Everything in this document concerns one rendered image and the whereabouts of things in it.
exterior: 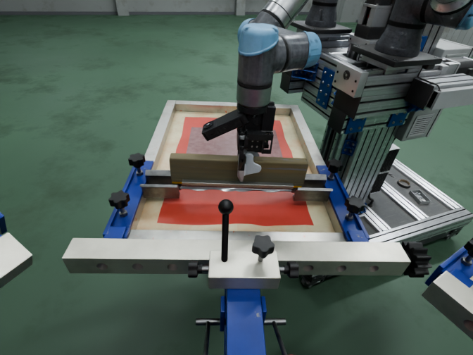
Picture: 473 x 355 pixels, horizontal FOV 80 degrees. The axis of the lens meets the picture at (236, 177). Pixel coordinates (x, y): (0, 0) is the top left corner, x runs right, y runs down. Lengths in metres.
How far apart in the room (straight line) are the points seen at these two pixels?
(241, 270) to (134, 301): 1.29
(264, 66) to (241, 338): 0.48
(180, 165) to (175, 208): 0.13
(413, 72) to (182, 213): 0.99
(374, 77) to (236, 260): 0.85
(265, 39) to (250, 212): 0.43
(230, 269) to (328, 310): 1.31
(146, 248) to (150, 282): 1.21
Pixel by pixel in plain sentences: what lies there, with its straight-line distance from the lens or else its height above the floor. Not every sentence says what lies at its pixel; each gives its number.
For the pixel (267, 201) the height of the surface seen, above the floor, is 0.95.
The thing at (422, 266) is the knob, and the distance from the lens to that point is 0.70.
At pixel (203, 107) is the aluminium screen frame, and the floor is 0.98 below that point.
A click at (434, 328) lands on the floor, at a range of 2.01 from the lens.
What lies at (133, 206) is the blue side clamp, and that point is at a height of 1.00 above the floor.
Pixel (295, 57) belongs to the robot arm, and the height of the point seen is 1.35.
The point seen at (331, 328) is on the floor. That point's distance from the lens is 1.75.
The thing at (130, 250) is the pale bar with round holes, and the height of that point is 1.04.
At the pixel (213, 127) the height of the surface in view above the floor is 1.19.
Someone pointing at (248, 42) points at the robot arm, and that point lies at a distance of 0.58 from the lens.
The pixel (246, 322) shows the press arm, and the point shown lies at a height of 1.04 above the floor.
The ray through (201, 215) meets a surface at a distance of 0.77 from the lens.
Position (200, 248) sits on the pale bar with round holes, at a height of 1.04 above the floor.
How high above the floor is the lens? 1.50
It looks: 38 degrees down
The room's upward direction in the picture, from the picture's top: 4 degrees clockwise
